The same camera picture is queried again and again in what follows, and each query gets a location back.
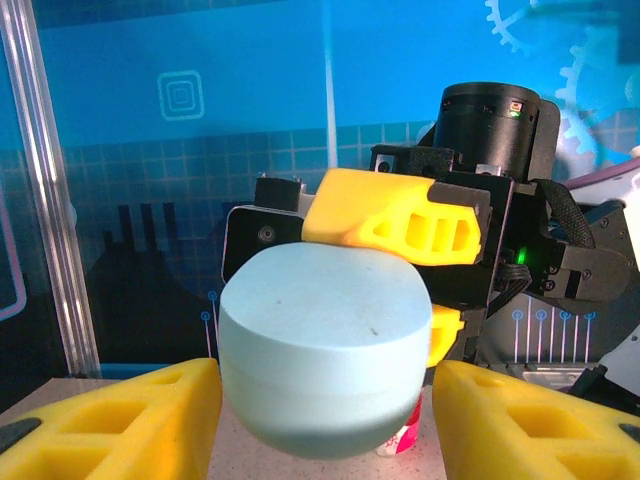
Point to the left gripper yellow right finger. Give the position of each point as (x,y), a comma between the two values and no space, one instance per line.
(525,440)

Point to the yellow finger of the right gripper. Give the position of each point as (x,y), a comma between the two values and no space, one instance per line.
(360,205)
(445,332)

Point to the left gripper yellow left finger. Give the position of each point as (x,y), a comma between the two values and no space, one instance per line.
(125,440)

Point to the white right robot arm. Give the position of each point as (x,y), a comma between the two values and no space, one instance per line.
(622,362)

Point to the pink printed white cup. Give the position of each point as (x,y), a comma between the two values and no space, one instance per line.
(405,435)

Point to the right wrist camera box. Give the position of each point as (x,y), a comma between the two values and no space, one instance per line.
(250,235)

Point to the clear frame post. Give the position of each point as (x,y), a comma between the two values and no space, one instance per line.
(45,200)

